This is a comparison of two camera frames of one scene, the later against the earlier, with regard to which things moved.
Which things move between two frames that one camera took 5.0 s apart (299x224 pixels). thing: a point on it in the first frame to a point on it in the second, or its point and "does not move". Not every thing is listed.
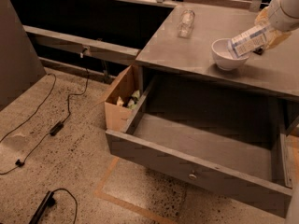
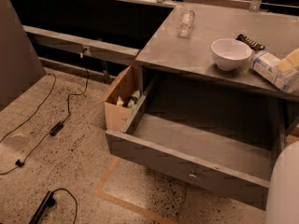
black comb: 258,50 to 251,43
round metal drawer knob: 192,176 does not move
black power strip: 48,202 does not move
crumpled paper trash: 132,103 does not move
